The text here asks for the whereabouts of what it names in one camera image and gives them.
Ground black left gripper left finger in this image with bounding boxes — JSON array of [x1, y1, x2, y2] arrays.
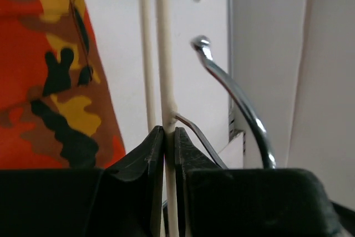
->
[[1, 126, 164, 236]]

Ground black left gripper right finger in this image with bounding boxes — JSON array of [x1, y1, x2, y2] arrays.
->
[[174, 128, 341, 236]]

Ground orange camouflage trousers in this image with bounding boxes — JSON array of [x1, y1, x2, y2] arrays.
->
[[1, 0, 125, 169]]

